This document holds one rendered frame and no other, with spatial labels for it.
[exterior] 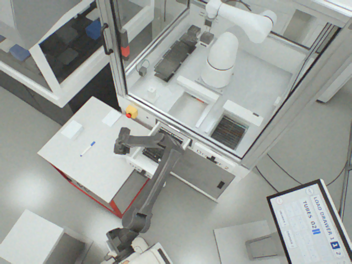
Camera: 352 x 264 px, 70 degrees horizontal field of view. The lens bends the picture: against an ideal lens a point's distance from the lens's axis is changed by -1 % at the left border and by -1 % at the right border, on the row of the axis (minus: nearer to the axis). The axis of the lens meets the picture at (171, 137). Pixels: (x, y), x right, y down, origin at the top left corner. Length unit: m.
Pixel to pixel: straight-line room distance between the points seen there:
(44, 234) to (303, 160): 2.45
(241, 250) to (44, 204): 1.81
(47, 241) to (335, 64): 1.65
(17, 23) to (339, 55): 1.37
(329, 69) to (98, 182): 1.40
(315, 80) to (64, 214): 2.22
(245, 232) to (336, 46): 1.90
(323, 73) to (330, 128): 2.43
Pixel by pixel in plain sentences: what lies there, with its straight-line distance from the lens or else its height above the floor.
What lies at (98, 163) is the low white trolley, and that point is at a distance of 1.81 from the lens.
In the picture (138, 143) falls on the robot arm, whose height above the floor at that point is 1.17.
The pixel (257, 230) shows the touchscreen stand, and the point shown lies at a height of 0.04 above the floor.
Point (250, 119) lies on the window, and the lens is 1.28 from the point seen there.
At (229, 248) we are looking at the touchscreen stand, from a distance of 2.45.
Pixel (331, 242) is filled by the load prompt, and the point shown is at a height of 1.15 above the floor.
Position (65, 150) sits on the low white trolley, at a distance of 1.91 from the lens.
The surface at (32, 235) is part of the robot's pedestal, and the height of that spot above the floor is 0.76.
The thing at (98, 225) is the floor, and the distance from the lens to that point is 2.48.
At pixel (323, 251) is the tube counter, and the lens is 1.52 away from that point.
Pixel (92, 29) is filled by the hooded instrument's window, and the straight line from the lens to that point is 1.97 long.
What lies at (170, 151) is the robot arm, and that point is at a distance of 1.12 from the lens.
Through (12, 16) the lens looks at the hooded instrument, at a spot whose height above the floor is 1.56.
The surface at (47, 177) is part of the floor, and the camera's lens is 2.74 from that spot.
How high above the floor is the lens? 2.40
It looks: 63 degrees down
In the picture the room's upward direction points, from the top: 6 degrees clockwise
